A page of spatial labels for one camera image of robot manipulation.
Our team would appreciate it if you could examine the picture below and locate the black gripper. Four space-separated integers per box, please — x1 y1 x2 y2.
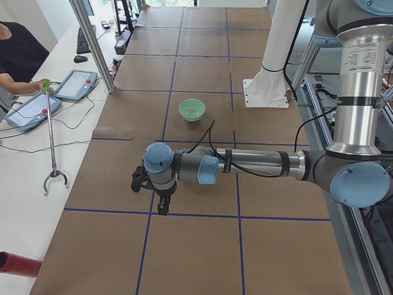
155 184 177 214

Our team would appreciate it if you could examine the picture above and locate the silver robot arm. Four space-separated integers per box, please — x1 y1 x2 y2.
131 1 392 215

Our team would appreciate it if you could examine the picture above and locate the green bowl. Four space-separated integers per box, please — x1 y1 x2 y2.
179 98 206 122

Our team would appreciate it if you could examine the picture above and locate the person hand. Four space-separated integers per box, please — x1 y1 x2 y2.
37 79 54 95

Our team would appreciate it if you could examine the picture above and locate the far teach pendant tablet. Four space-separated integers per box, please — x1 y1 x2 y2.
53 69 98 101

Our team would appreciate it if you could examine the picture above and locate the teach pendant tablet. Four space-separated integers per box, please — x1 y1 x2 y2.
5 93 61 132
53 69 98 101

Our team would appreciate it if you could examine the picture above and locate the near teach pendant tablet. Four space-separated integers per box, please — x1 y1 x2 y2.
5 93 61 132

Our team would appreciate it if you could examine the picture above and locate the red cylinder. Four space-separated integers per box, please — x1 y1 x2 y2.
1 251 42 278

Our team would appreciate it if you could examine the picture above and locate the metal reacher grabber tool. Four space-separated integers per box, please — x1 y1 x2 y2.
43 92 68 197

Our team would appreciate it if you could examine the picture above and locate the black computer mouse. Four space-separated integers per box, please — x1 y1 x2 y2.
73 55 88 63

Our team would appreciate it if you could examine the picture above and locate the black keyboard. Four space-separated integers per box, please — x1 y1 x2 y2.
76 27 91 55

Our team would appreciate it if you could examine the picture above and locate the person in black shirt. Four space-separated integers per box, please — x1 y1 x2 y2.
1 22 50 95

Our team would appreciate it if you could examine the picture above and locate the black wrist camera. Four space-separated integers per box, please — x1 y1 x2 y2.
131 166 154 193

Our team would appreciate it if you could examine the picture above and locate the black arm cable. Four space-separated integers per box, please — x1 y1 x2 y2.
187 120 338 178

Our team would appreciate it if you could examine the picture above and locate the white pedestal column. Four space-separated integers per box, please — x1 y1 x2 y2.
243 0 308 108

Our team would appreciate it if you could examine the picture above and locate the aluminium frame post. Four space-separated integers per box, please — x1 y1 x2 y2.
69 0 115 93

